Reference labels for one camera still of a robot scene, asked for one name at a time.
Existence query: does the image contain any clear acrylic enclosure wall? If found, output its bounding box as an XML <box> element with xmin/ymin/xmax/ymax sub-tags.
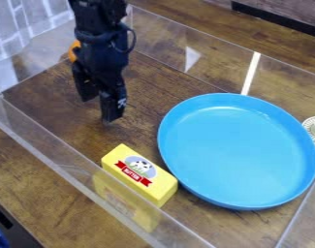
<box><xmin>0</xmin><ymin>0</ymin><xmax>315</xmax><ymax>248</ymax></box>

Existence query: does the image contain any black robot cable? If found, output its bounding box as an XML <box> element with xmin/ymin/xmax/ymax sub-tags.
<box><xmin>112</xmin><ymin>23</ymin><xmax>138</xmax><ymax>54</ymax></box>

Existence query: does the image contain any blue round tray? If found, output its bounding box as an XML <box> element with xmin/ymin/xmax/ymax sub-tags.
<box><xmin>157</xmin><ymin>93</ymin><xmax>315</xmax><ymax>210</ymax></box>

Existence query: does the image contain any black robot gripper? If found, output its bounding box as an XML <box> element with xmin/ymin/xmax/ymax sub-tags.
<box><xmin>72</xmin><ymin>23</ymin><xmax>133</xmax><ymax>122</ymax></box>

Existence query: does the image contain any orange ball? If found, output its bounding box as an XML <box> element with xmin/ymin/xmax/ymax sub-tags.
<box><xmin>68</xmin><ymin>40</ymin><xmax>81</xmax><ymax>63</ymax></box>

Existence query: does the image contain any yellow toy butter block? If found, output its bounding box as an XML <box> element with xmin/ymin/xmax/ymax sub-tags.
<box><xmin>101</xmin><ymin>143</ymin><xmax>177</xmax><ymax>207</ymax></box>

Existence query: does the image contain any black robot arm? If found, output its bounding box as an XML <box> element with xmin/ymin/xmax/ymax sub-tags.
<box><xmin>68</xmin><ymin>0</ymin><xmax>137</xmax><ymax>122</ymax></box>

